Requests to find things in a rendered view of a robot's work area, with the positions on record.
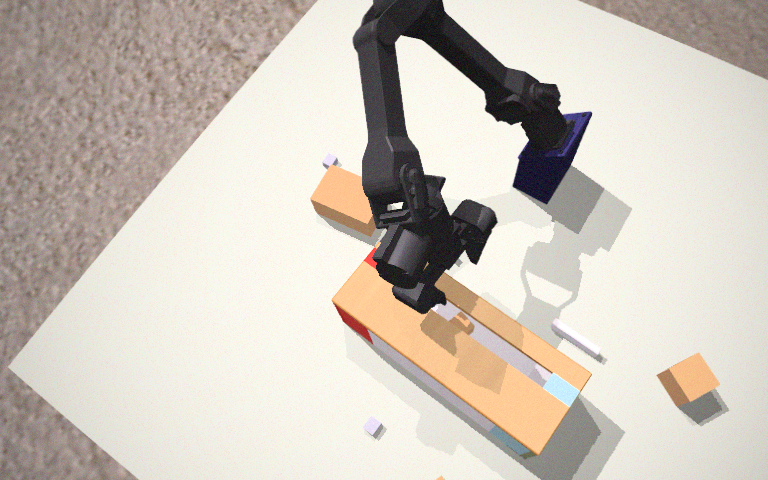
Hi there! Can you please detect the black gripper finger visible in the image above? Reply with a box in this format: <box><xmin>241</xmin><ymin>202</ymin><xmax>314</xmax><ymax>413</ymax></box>
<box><xmin>463</xmin><ymin>231</ymin><xmax>492</xmax><ymax>265</ymax></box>
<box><xmin>432</xmin><ymin>289</ymin><xmax>447</xmax><ymax>308</ymax></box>

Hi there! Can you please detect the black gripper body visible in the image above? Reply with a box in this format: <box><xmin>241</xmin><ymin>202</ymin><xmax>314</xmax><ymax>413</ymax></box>
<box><xmin>392</xmin><ymin>199</ymin><xmax>498</xmax><ymax>315</ymax></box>

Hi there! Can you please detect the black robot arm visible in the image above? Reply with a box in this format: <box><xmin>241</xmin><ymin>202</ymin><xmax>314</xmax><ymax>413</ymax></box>
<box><xmin>352</xmin><ymin>0</ymin><xmax>576</xmax><ymax>289</ymax></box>

